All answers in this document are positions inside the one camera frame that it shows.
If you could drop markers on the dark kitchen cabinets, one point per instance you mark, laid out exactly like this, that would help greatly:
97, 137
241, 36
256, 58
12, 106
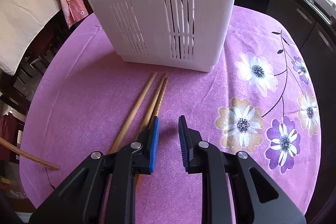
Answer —
309, 28

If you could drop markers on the white cloth on chair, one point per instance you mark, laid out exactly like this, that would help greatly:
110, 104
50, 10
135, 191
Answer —
21, 21

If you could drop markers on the pink floral tablecloth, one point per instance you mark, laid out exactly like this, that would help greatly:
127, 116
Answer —
259, 99

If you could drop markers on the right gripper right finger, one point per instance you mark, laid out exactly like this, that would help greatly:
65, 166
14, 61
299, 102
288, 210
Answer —
235, 189

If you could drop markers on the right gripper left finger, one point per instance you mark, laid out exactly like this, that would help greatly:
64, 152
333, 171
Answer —
102, 186

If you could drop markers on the ridged wooden chopstick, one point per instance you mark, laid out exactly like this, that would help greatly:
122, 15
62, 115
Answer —
160, 98

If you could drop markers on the wooden chopstick aside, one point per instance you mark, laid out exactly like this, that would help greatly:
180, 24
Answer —
26, 155

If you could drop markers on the white plastic utensil holder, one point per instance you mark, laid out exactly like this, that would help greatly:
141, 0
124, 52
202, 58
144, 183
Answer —
186, 34

